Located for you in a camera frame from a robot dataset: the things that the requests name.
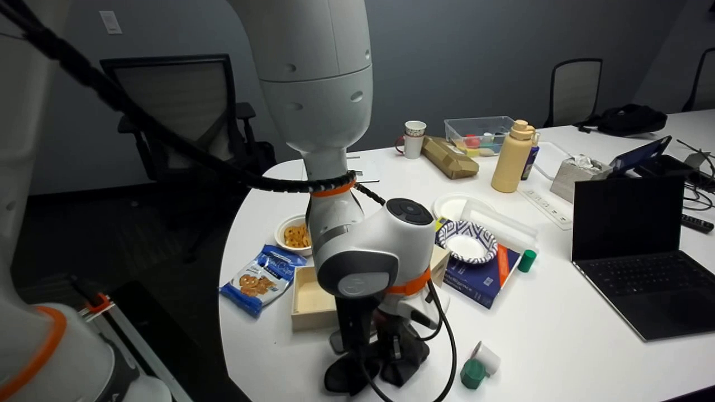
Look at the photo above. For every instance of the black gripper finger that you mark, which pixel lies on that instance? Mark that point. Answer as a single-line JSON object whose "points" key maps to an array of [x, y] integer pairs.
{"points": [[406, 352], [354, 359]]}

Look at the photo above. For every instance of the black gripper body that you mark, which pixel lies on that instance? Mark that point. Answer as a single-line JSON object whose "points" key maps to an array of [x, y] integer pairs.
{"points": [[358, 321]]}

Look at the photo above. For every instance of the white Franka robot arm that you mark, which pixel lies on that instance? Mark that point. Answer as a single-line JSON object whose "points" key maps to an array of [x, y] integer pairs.
{"points": [[314, 59]]}

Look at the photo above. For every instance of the open wooden tray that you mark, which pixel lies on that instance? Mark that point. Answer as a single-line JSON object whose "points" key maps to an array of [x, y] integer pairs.
{"points": [[307, 298]]}

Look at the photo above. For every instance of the green hexagonal block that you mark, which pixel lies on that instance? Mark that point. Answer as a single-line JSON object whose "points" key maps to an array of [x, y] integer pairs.
{"points": [[472, 374]]}

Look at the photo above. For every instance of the wooden shape sorter box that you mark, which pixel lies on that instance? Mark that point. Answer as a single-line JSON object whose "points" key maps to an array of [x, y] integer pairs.
{"points": [[440, 259]]}

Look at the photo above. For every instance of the white bowl with snacks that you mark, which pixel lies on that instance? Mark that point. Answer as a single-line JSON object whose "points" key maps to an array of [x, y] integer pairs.
{"points": [[293, 235]]}

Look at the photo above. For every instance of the blue snack bag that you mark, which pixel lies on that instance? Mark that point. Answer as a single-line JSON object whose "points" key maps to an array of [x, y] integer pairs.
{"points": [[258, 283]]}

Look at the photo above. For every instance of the patterned paper plate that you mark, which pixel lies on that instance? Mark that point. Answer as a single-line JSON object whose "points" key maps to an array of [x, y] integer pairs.
{"points": [[468, 244]]}

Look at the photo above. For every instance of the small green cap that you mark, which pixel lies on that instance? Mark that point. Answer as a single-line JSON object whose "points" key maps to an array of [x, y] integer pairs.
{"points": [[528, 263]]}

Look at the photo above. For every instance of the clear plastic lid container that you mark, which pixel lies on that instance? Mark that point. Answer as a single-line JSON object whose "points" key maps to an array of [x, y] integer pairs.
{"points": [[505, 226]]}

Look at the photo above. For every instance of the white power strip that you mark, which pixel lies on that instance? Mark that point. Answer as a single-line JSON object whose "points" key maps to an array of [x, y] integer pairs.
{"points": [[551, 206]]}

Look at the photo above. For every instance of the tan squeeze bottle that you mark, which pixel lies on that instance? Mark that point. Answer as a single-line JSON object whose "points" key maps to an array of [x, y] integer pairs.
{"points": [[512, 164]]}

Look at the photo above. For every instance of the clear plastic bin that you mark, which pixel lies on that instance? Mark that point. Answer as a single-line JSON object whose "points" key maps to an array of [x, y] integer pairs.
{"points": [[477, 134]]}

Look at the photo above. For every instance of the white square cup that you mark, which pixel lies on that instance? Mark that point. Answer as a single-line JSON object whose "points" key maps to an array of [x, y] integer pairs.
{"points": [[589, 182]]}

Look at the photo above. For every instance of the laptop computer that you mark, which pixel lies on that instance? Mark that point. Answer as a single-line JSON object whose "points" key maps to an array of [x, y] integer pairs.
{"points": [[627, 215]]}

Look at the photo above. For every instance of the black mesh office chair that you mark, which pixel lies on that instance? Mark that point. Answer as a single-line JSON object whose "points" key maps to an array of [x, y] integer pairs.
{"points": [[704, 78], [574, 91], [179, 96]]}

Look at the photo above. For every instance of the black remote control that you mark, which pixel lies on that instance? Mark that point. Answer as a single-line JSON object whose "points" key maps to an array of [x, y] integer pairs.
{"points": [[698, 225]]}

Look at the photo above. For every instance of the black backpack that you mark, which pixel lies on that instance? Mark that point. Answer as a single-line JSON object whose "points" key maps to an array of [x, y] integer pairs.
{"points": [[627, 119]]}

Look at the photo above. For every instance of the white wall plate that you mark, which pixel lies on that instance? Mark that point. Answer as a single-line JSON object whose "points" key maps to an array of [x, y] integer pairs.
{"points": [[111, 23]]}

